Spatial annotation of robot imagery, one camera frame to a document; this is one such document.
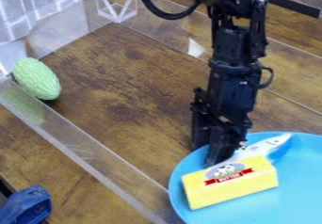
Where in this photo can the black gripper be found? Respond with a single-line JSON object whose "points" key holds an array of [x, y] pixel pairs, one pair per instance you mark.
{"points": [[219, 109]]}

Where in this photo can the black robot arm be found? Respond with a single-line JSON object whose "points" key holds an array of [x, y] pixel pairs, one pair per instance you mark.
{"points": [[237, 34]]}

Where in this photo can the white toy fish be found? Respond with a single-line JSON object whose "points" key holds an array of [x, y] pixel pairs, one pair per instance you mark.
{"points": [[271, 148]]}

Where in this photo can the yellow butter block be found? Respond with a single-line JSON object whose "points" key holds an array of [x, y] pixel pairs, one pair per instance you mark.
{"points": [[228, 181]]}

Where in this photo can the clear acrylic front barrier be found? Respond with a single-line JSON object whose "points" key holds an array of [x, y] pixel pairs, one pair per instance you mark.
{"points": [[137, 189]]}

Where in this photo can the green bitter gourd toy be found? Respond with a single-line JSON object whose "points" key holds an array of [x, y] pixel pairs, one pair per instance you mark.
{"points": [[36, 78]]}

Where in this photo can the blue clamp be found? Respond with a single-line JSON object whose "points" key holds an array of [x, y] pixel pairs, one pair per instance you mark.
{"points": [[26, 207]]}

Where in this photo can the clear acrylic corner bracket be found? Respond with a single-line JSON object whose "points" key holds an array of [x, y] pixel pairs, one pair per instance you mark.
{"points": [[116, 10]]}

